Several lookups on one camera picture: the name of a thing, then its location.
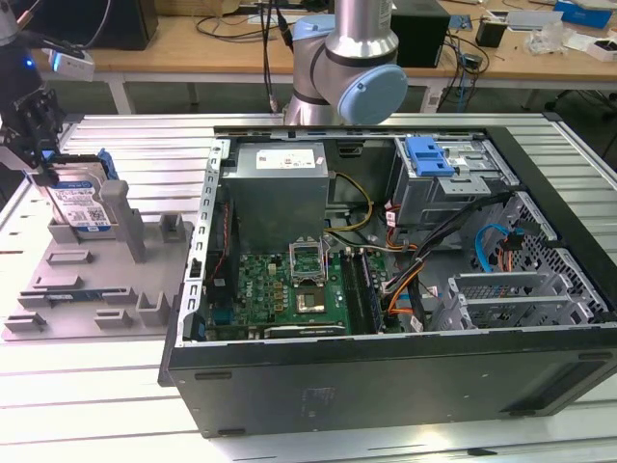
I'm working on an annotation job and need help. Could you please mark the hard disk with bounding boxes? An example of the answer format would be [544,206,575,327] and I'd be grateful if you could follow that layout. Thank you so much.
[28,148,117,238]

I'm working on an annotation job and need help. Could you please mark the wooden desk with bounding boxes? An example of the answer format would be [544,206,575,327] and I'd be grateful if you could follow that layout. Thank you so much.
[0,0,617,91]

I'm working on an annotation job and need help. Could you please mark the orange yellow wire bundle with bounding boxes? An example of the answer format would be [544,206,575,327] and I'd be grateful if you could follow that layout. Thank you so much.
[380,240,425,334]

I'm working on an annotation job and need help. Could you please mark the metal socket cover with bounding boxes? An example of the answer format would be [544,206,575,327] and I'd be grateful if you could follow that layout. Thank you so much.
[287,234,330,286]

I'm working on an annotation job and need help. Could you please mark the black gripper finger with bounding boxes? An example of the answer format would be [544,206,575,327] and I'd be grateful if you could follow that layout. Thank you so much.
[0,108,49,187]
[29,88,65,187]

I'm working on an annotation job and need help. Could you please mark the blue drive cage latch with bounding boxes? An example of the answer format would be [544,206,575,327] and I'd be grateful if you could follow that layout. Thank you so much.
[405,137,457,177]

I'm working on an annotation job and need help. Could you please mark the black RAM slot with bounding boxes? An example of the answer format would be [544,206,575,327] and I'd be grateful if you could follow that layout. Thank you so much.
[339,246,372,337]
[359,249,388,334]

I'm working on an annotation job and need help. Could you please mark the silver optical drive cage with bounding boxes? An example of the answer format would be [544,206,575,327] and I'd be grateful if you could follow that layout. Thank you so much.
[390,134,521,232]

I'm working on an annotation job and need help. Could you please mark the grey power supply unit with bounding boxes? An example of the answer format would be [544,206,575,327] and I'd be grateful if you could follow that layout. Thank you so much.
[221,142,330,257]

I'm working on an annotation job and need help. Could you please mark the blue cardboard box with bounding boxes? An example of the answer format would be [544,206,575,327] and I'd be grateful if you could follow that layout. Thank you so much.
[553,0,613,25]

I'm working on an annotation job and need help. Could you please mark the black graphics card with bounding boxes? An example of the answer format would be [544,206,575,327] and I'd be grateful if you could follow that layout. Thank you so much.
[262,321,349,340]

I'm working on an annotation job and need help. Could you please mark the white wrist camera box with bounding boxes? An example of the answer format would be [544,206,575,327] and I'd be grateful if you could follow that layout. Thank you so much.
[46,46,96,82]

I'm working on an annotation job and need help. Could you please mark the grey parts rack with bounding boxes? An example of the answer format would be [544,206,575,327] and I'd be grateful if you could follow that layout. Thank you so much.
[2,178,197,343]

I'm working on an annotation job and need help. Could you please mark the yellow black wire bundle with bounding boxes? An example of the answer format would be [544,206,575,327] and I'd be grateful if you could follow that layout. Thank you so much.
[327,171,375,235]

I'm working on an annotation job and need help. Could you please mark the blue data wire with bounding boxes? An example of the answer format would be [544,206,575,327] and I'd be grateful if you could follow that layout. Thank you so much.
[474,222,524,274]

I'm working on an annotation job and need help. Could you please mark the green motherboard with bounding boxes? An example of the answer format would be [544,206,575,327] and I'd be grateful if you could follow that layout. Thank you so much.
[204,240,387,339]

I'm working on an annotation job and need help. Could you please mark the black sleeved cable bundle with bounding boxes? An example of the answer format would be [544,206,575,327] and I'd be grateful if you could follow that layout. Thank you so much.
[409,190,515,334]

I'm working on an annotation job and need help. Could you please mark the black open PC case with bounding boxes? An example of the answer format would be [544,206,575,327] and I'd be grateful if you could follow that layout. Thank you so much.
[157,123,617,440]

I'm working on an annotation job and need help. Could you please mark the white open box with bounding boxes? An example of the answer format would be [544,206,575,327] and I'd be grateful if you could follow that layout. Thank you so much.
[563,31,617,62]

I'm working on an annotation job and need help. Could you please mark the large black box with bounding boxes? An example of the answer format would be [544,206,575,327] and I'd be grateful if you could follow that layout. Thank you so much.
[18,0,159,52]

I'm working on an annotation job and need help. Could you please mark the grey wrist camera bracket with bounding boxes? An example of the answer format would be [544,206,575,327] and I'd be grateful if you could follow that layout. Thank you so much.
[0,143,39,171]

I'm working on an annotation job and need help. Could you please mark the RAM stick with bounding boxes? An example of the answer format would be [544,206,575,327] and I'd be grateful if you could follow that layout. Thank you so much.
[43,287,106,304]

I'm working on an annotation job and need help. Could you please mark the silver disk bay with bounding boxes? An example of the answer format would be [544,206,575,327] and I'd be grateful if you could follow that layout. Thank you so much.
[431,270,606,334]

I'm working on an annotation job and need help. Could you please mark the thin locking lever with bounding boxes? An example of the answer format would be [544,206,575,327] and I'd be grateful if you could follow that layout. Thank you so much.
[322,234,335,290]

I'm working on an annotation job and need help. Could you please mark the clear plastic bags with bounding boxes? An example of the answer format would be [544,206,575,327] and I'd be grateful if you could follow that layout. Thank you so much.
[524,21,579,54]

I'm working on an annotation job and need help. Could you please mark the CPU socket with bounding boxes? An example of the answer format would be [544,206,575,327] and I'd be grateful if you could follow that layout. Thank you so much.
[293,284,328,315]

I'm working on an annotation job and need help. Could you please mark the small black box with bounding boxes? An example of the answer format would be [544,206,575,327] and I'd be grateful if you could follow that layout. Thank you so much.
[475,16,507,48]

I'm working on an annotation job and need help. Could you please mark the grey flat box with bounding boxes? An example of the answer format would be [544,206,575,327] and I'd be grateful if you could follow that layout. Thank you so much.
[505,9,563,33]

